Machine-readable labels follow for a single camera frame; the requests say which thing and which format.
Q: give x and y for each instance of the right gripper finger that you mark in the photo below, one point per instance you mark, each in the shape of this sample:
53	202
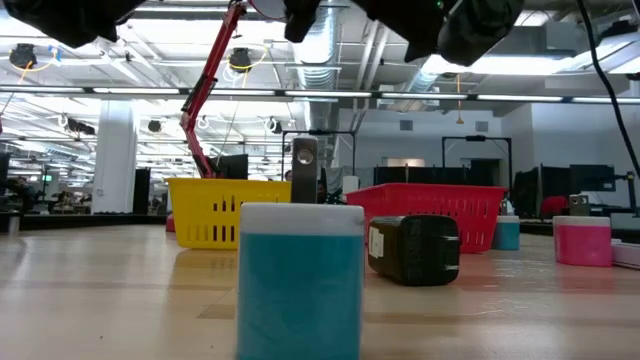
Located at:
301	20

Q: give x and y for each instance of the red plastic basket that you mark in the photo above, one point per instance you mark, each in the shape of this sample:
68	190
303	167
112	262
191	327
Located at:
425	200

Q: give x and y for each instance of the yellow plastic basket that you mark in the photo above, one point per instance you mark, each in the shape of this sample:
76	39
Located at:
185	200

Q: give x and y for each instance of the black power adapter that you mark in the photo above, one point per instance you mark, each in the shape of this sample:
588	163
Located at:
410	250

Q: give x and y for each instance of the teal white-topped cube charger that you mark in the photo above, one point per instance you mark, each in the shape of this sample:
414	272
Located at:
300	290
507	235

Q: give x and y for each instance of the pink white-topped cube charger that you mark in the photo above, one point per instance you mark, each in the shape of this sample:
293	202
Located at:
582	245

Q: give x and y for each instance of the white rectangular device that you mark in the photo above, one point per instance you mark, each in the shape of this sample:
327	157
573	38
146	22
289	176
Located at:
627	254

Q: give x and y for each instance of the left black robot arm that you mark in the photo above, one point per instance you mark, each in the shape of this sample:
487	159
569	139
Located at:
35	17

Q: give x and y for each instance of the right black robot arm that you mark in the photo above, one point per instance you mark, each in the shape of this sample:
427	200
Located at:
480	30

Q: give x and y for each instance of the red office chair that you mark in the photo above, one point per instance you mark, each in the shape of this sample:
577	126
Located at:
555	206

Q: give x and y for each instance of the long horizontal light bar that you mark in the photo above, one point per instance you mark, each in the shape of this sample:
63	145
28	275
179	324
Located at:
250	93

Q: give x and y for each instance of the black hanging spotlight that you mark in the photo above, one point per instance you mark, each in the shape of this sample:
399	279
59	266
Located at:
154	126
80	126
274	125

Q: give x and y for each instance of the white building column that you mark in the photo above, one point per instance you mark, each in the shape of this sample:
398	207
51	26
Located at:
115	165

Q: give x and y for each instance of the black low partition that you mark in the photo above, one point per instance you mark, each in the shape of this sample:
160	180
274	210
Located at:
425	175

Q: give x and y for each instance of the black monitor behind lamp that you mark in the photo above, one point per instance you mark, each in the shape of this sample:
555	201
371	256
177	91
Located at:
235	167

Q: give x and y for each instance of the white container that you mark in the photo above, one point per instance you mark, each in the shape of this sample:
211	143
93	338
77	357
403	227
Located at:
350	185

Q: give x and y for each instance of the black tall cabinet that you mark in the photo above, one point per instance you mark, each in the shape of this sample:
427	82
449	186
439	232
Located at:
141	192

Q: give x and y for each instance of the black desk monitors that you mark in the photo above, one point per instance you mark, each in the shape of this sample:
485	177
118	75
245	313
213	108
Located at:
592	177

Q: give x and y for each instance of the silver spiral ventilation duct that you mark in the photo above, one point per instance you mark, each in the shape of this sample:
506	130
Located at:
325	60

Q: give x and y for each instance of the silver slanted ventilation duct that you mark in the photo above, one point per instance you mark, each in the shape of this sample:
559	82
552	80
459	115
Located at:
425	77

